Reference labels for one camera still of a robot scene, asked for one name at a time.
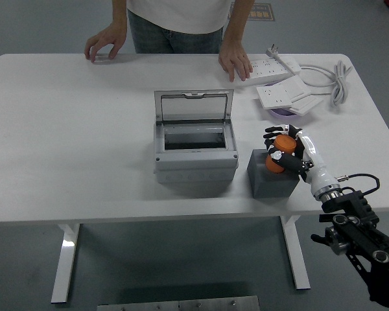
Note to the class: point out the grey block with round hole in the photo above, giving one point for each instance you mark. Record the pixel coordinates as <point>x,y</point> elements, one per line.
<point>269,184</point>

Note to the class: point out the white wall socket panel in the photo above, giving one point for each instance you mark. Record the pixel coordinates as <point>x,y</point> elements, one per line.
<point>274,97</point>

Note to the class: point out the smoky transparent box lid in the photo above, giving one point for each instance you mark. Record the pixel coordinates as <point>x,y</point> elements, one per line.
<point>194,108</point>

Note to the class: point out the person's left hand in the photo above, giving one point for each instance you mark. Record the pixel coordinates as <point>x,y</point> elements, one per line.
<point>235,58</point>

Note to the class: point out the white table leg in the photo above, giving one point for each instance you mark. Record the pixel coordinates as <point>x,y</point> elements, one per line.
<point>295,252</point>
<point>66,256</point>

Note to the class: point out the wide white power strip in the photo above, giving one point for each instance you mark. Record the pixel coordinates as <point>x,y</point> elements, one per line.
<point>269,69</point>

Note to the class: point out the person's right forearm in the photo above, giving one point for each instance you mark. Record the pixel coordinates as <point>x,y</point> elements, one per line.
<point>120,13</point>

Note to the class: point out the purple round bowl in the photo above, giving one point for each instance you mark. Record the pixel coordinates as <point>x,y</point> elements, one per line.
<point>280,114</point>

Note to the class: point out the grey plastic junction box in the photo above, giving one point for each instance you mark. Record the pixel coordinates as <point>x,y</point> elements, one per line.
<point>194,162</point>

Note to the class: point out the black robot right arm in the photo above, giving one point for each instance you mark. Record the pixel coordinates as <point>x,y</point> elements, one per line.
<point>356,226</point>

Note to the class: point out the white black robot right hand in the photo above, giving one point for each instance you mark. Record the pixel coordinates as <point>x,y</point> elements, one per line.
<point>317,171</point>

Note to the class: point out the person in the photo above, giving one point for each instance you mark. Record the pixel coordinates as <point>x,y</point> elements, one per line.
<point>178,19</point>

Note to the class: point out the grey metal plate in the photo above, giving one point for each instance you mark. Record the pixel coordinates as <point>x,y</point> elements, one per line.
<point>178,304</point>

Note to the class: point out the narrow white socket bar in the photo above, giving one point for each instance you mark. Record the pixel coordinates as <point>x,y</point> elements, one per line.
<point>291,64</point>

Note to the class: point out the brown floor sign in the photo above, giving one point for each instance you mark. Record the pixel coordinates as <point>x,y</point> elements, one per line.
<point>262,14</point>

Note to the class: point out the person's right hand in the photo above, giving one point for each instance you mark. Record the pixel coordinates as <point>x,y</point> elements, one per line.
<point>107,37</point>

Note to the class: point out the orange cylinder battery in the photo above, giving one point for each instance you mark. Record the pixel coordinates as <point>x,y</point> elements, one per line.
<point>285,144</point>

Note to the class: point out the person's left forearm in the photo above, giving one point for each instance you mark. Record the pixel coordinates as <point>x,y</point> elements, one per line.
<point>238,22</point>

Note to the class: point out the plain white switch panel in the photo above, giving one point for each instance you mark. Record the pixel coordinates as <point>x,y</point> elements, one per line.
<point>308,105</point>
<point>295,87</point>

